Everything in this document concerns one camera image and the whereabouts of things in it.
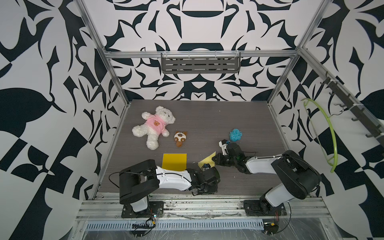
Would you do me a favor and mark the light yellow square paper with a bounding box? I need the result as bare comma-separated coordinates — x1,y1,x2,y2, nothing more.
198,152,216,169

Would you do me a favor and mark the dark yellow square paper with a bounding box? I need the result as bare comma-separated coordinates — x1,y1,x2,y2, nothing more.
162,154,187,172

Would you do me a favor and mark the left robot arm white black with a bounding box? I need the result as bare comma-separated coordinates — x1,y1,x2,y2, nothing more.
108,160,221,219

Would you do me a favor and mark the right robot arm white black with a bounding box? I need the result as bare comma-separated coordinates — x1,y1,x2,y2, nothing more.
212,141,322,216

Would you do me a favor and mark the turquoise yarn ball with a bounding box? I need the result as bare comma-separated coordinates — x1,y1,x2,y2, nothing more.
229,129,243,142

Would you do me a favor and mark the small brown white plush toy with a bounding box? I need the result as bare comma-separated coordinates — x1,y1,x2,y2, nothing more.
174,132,188,148

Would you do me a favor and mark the white teddy bear pink shirt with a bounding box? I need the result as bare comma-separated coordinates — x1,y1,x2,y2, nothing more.
132,106,176,150

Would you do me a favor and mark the white perforated cable duct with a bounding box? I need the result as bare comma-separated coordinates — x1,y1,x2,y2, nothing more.
86,219,264,231

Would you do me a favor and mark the grey slotted wall shelf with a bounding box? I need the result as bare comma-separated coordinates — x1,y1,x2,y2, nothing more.
161,51,241,74

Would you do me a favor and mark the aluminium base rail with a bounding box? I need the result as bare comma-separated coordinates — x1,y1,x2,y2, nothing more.
76,193,331,221

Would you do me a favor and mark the black wall hook rail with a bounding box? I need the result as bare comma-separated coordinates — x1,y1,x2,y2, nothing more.
322,71,384,146

